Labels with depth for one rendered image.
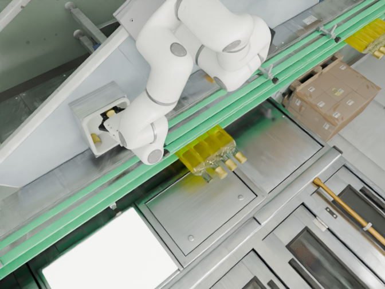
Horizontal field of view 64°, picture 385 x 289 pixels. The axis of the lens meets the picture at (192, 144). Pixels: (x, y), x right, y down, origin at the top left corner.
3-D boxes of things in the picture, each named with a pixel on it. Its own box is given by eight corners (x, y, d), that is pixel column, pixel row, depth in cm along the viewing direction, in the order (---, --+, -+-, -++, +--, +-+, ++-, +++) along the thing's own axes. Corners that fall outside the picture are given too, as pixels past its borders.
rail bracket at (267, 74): (251, 68, 140) (273, 86, 135) (255, 56, 134) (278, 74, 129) (257, 65, 142) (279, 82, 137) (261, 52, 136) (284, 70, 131)
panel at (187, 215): (39, 272, 117) (83, 355, 104) (35, 270, 114) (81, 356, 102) (215, 148, 151) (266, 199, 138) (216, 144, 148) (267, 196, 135)
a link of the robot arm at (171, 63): (209, 86, 79) (175, 47, 83) (248, 18, 62) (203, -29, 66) (159, 108, 70) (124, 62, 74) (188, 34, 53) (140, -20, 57)
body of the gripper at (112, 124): (123, 152, 98) (106, 134, 105) (149, 135, 102) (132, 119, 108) (116, 135, 93) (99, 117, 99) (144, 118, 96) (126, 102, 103)
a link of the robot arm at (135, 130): (168, 72, 77) (150, 121, 94) (122, 85, 70) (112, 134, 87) (187, 98, 75) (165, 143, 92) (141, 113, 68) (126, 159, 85)
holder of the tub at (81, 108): (87, 148, 123) (97, 161, 120) (67, 103, 99) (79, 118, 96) (124, 127, 129) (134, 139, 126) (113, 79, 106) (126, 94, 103)
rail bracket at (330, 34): (314, 30, 158) (336, 45, 153) (320, 17, 151) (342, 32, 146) (319, 27, 159) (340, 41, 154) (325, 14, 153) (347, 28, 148)
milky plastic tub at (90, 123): (84, 142, 118) (95, 157, 114) (67, 104, 99) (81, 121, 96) (123, 120, 124) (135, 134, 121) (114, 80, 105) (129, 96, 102)
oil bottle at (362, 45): (334, 35, 182) (375, 62, 172) (338, 27, 177) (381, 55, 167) (340, 31, 184) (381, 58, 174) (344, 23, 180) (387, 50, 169)
